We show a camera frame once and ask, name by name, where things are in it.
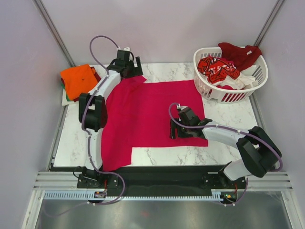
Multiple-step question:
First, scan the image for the folded orange t-shirt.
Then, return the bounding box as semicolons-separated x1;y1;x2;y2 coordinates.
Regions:
60;64;98;100

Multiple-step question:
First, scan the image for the pink t-shirt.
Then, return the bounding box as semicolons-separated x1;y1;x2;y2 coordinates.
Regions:
101;76;208;171

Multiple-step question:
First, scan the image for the red patterned white t-shirt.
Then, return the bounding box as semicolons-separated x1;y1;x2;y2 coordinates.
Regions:
197;56;258;90

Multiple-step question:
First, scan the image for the white laundry basket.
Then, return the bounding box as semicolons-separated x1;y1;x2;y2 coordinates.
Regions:
193;47;269;104

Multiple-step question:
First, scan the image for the dark red t-shirt in basket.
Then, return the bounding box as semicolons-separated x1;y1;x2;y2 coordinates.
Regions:
218;42;262;72

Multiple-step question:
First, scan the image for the folded green t-shirt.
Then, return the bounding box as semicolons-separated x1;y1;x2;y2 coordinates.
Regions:
61;78;79;103

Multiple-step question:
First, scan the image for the aluminium frame rail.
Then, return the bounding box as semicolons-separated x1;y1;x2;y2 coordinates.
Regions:
34;172;293;191

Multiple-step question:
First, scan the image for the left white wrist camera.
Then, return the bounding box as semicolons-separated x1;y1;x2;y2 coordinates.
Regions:
117;47;131;52

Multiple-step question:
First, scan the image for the folded dark red t-shirt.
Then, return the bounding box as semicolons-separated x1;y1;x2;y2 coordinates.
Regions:
73;67;101;103

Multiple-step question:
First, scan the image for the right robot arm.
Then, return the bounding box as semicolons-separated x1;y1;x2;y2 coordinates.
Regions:
170;103;283;188

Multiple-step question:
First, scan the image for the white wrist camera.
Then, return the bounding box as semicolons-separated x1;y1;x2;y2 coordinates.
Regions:
176;104;188;112
117;47;131;52

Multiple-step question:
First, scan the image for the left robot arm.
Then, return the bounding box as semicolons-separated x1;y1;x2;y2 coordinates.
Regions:
77;50;143;188

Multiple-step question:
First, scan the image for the white slotted cable duct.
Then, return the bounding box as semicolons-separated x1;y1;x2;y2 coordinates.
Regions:
43;190;231;201

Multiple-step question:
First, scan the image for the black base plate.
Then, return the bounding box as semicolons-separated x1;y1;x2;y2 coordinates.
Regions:
76;164;252;198

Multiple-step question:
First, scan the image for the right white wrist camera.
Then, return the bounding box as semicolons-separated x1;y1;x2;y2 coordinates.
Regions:
176;104;188;112

